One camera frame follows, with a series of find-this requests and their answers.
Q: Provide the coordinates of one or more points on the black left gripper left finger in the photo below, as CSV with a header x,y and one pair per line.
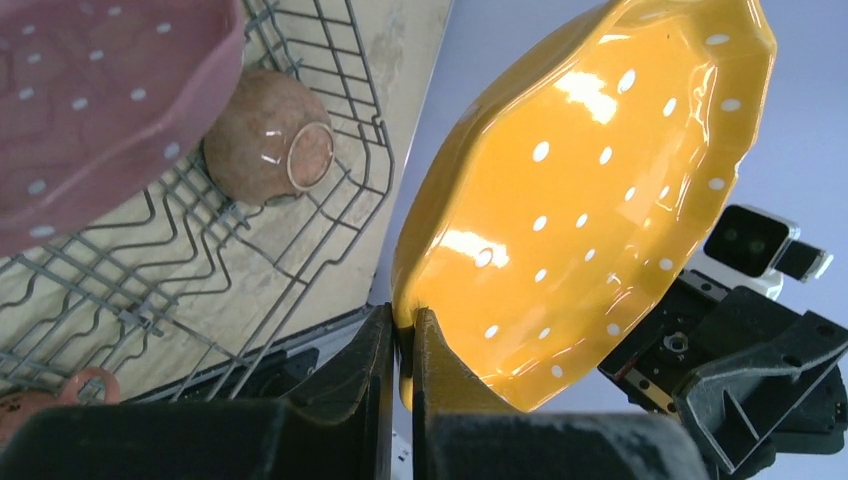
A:
x,y
336,424

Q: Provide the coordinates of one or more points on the yellow plate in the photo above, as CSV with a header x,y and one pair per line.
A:
x,y
574,189

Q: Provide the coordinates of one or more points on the pink dotted plate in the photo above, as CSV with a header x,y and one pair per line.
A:
x,y
99,99

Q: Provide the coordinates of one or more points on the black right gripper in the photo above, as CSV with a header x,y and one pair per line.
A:
x,y
732,363

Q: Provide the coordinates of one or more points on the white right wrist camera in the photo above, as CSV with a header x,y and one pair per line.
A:
x,y
757,249

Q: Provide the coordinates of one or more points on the brown ceramic bowl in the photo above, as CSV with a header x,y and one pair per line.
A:
x,y
273,140

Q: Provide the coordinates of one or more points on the grey wire dish rack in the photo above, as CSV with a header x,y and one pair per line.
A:
x,y
181,278

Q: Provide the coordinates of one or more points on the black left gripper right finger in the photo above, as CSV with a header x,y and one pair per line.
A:
x,y
463,430

